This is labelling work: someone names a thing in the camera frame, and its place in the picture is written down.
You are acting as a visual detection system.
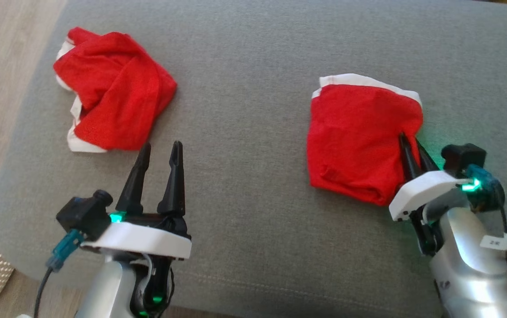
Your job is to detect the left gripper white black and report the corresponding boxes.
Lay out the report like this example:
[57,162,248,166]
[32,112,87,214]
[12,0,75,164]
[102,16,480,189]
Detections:
[81,140,192,260]

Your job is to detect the red shorts with white waistband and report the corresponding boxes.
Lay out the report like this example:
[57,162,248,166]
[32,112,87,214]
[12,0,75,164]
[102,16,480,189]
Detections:
[306,73,424,206]
[53,26,178,153]

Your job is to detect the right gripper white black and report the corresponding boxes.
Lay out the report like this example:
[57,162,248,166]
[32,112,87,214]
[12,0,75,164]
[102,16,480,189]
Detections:
[389,132,473,221]

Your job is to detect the right cable white tag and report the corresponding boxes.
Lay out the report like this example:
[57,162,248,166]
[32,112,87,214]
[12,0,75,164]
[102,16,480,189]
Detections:
[480,233,507,251]

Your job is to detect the left black cable teal connector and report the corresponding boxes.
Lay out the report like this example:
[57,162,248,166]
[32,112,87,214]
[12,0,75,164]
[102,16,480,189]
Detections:
[34,229,85,318]

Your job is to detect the grey fabric sofa seat cushion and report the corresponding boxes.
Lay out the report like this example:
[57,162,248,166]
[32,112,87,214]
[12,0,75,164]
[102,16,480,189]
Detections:
[0,0,507,318]

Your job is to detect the black cable teal connector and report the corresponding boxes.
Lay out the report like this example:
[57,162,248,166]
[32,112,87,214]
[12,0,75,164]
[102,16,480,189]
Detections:
[465,164,507,312]
[34,229,85,318]

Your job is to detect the right black cable teal connector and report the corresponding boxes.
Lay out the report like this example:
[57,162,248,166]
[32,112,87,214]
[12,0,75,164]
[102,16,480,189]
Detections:
[465,164,507,312]

